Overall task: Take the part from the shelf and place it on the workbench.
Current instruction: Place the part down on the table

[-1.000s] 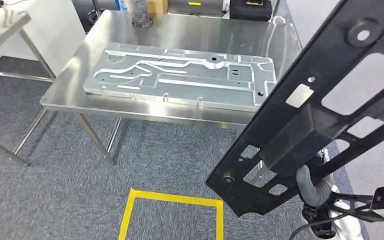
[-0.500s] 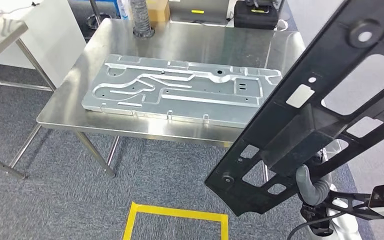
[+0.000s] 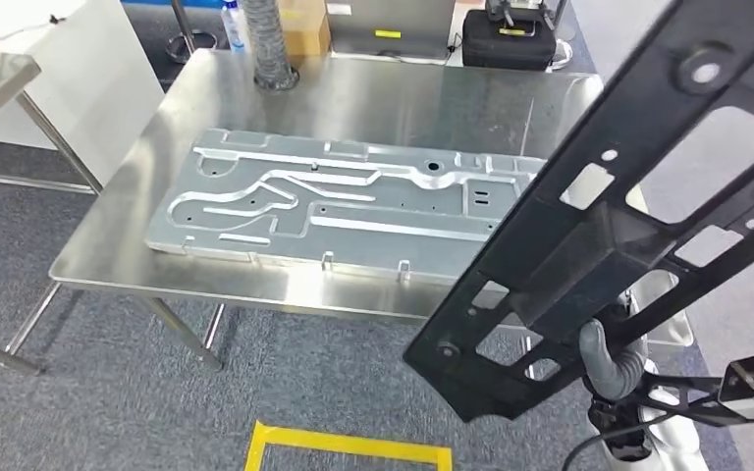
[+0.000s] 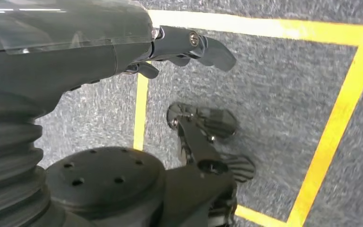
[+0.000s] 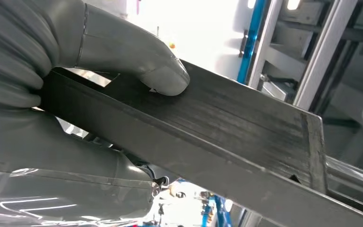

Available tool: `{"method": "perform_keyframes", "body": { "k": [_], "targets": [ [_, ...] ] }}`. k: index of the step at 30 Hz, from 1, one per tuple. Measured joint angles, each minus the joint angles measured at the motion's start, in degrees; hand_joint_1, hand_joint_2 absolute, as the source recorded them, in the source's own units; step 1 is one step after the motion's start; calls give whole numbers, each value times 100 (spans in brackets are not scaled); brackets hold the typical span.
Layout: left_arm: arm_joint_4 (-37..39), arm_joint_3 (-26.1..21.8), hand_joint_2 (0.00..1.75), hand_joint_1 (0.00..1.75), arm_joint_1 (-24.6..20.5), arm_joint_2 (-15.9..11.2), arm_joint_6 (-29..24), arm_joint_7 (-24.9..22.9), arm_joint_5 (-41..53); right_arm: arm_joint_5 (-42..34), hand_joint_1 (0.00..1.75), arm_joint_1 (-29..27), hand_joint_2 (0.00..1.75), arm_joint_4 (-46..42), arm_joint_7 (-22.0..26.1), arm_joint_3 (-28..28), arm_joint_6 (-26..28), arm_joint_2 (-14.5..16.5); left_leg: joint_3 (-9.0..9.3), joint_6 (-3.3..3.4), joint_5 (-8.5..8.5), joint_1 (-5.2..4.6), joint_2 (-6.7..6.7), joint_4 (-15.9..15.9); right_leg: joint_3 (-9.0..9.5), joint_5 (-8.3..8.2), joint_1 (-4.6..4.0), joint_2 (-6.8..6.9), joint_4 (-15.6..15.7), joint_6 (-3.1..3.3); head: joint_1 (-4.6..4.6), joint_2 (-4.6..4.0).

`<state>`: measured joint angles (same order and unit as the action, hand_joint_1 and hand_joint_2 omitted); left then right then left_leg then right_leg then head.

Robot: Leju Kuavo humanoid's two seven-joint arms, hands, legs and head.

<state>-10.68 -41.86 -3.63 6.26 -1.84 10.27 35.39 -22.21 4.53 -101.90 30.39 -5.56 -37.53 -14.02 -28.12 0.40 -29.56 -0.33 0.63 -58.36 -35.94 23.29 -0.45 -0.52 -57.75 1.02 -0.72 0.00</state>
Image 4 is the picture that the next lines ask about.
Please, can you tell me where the yellow floor tape square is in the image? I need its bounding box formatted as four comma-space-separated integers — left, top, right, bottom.
133, 9, 363, 227

